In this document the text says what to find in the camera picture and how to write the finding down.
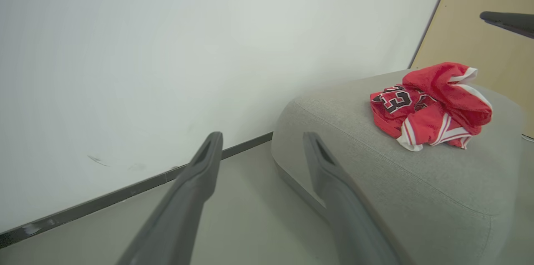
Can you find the black baseboard strip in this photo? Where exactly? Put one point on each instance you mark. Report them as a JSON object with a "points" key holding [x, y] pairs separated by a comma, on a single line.
{"points": [[125, 194]]}

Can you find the red basketball jersey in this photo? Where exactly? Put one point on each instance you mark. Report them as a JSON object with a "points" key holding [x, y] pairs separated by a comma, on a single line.
{"points": [[438, 106]]}

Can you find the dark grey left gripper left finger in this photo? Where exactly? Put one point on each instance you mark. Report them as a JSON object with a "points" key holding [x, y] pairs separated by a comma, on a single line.
{"points": [[183, 215]]}

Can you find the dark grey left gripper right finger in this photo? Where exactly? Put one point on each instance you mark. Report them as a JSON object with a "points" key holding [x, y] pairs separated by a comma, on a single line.
{"points": [[346, 223]]}

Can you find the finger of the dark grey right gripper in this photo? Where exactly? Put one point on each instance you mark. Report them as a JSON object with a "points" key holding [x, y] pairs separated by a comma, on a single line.
{"points": [[513, 22]]}

